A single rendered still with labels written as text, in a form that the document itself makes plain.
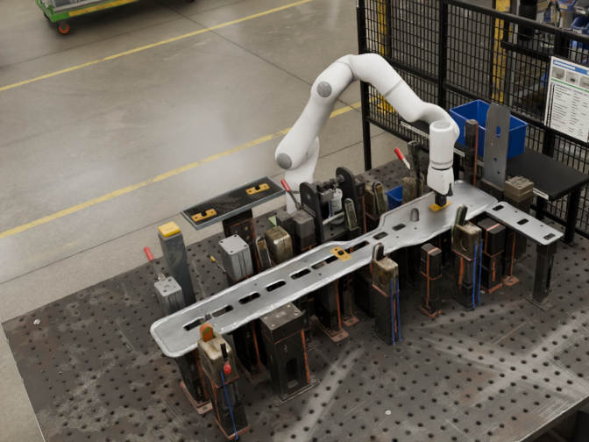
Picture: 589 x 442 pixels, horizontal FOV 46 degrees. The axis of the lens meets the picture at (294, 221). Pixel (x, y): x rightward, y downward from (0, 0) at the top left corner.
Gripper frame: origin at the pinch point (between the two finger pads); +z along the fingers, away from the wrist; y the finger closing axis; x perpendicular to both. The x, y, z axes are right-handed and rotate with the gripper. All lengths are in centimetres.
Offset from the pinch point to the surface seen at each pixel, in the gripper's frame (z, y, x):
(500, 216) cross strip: 3.2, 19.0, 12.2
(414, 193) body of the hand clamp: 2.6, -13.1, -2.0
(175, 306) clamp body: 3, -12, -106
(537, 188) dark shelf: 0.6, 17.7, 32.5
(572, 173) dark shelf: 0, 19, 51
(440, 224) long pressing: 3.1, 9.0, -8.2
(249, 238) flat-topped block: 3, -30, -67
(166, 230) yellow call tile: -13, -32, -97
